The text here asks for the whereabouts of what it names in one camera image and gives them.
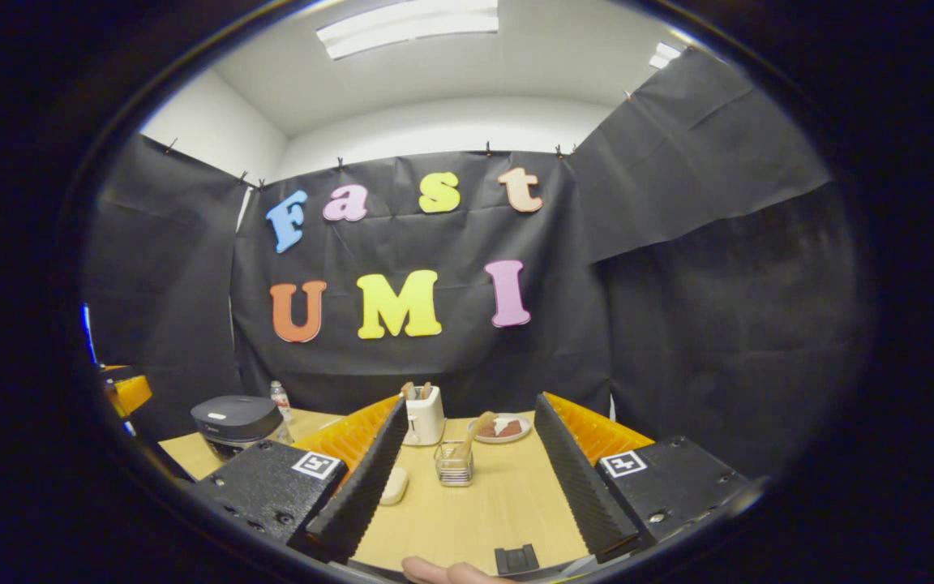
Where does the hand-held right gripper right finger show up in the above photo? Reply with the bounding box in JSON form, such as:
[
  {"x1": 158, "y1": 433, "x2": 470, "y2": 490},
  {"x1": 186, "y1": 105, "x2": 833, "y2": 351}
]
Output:
[{"x1": 533, "y1": 393, "x2": 760, "y2": 562}]

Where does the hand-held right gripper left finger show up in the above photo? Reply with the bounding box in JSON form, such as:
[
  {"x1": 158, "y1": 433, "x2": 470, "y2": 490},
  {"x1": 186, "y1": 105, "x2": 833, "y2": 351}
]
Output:
[{"x1": 191, "y1": 395, "x2": 409, "y2": 565}]

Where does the clear rice container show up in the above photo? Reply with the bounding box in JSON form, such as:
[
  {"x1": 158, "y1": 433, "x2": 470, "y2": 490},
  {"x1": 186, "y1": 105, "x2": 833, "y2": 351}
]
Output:
[{"x1": 377, "y1": 466, "x2": 410, "y2": 507}]

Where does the wire chopstick holder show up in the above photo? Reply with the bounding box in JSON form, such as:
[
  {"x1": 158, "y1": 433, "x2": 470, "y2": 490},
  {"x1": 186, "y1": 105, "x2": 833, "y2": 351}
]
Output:
[{"x1": 434, "y1": 440, "x2": 475, "y2": 487}]

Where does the silver black rice cooker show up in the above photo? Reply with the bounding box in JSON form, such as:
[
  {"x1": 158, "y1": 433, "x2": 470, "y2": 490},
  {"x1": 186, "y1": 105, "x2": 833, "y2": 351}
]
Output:
[{"x1": 191, "y1": 395, "x2": 285, "y2": 462}]

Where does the wooden spoon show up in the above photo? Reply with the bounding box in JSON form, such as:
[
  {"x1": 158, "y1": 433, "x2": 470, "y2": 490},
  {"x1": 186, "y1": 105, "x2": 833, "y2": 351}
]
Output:
[{"x1": 452, "y1": 411, "x2": 499, "y2": 465}]

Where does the plate with meat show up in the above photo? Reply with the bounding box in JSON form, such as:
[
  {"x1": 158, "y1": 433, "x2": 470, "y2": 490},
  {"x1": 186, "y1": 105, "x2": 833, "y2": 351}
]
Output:
[{"x1": 469, "y1": 413, "x2": 533, "y2": 444}]

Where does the white toaster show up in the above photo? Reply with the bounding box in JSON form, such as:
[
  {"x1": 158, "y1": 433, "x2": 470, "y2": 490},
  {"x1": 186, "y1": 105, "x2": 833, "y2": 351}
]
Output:
[{"x1": 401, "y1": 386, "x2": 447, "y2": 447}]

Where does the black backdrop cloth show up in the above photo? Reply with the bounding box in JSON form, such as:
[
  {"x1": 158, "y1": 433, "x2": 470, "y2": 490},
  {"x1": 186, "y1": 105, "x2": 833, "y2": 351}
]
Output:
[{"x1": 82, "y1": 49, "x2": 873, "y2": 479}]

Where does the large ceiling light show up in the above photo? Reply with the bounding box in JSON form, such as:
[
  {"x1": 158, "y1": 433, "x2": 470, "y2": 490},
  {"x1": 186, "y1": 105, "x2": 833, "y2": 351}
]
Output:
[{"x1": 316, "y1": 0, "x2": 501, "y2": 61}]

